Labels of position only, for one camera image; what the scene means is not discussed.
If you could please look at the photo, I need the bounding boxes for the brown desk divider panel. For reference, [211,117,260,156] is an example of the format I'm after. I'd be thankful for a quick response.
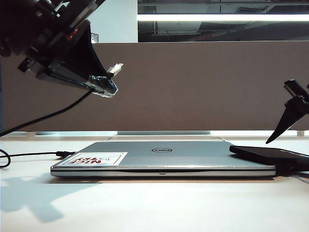
[0,43,309,133]

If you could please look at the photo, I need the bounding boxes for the black smartphone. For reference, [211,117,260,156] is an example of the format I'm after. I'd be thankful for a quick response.
[228,145,309,170]

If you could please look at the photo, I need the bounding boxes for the silver Dell laptop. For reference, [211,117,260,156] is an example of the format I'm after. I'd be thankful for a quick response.
[50,141,276,178]

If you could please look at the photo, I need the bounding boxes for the white sticker red letters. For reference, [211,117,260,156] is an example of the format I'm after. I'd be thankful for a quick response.
[63,152,128,167]

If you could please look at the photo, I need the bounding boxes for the black charging cable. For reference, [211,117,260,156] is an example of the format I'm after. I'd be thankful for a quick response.
[0,62,124,170]

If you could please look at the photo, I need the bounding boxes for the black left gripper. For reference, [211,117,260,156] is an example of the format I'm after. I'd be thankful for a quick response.
[17,0,119,99]

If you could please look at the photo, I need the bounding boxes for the light grey bar under divider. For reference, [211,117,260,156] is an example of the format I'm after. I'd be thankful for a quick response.
[117,130,211,135]

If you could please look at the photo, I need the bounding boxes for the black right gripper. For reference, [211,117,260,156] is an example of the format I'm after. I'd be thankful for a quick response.
[265,79,309,145]

